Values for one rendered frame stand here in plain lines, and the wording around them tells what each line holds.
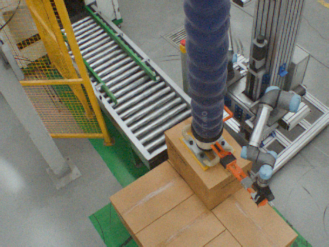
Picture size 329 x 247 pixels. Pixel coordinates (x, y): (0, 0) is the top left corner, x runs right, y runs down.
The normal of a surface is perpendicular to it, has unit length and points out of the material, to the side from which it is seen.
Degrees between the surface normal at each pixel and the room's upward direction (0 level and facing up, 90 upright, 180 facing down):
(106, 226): 0
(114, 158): 0
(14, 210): 0
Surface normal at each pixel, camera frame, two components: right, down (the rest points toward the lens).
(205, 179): -0.07, -0.59
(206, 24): -0.05, 0.62
